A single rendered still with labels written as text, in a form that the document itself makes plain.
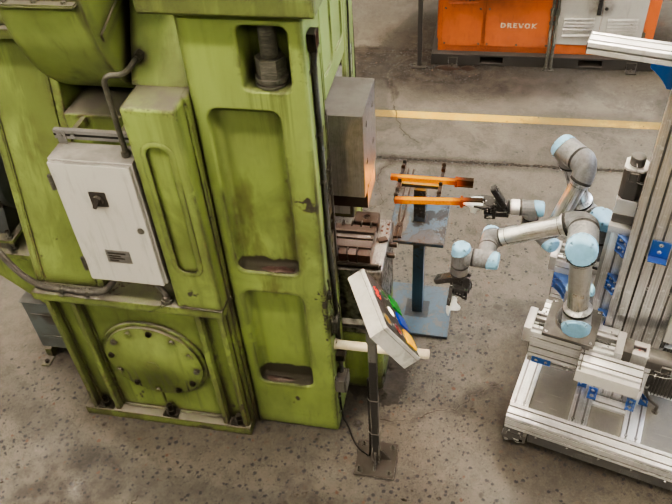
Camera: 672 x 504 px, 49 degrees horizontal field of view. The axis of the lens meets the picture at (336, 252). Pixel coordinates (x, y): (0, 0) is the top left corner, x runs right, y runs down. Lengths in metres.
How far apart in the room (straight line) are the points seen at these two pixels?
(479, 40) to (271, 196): 4.17
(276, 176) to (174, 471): 1.77
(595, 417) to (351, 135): 1.88
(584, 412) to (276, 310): 1.60
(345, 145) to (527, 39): 4.05
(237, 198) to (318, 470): 1.54
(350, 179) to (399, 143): 2.79
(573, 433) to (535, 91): 3.52
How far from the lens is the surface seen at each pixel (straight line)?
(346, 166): 3.03
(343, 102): 2.98
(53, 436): 4.34
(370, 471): 3.83
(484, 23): 6.78
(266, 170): 2.88
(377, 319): 2.85
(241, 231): 3.11
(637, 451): 3.82
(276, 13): 2.40
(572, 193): 3.36
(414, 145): 5.81
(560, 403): 3.90
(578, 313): 3.12
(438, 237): 3.87
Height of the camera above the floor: 3.32
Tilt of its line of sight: 43 degrees down
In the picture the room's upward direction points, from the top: 5 degrees counter-clockwise
